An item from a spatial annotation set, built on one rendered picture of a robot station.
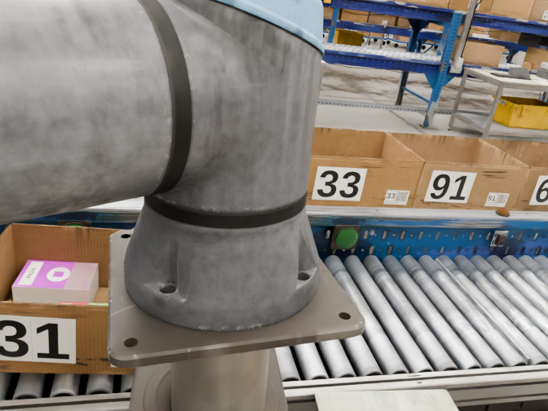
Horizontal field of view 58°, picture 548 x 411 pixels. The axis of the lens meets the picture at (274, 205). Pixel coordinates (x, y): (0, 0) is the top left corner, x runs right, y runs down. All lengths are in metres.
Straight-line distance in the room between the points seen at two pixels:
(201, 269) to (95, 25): 0.20
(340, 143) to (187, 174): 1.46
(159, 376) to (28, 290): 0.65
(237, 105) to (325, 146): 1.44
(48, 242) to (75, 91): 1.00
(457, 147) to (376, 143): 0.33
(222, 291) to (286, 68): 0.18
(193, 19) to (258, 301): 0.22
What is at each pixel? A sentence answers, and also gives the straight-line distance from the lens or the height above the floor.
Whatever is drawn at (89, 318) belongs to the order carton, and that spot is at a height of 0.89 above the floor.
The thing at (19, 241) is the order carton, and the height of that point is 0.87.
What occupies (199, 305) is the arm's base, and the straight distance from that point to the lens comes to 0.41.
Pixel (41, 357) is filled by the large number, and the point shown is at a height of 0.79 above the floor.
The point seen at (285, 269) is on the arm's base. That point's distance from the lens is 0.42.
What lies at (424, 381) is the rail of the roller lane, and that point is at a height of 0.74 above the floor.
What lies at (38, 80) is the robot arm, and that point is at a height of 1.45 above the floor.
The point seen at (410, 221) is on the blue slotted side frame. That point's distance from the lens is 1.61.
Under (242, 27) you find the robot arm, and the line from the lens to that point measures 0.36.
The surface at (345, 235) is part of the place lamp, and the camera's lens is 1.52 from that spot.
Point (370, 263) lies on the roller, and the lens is 1.58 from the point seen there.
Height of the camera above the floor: 1.52
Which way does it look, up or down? 25 degrees down
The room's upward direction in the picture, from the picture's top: 8 degrees clockwise
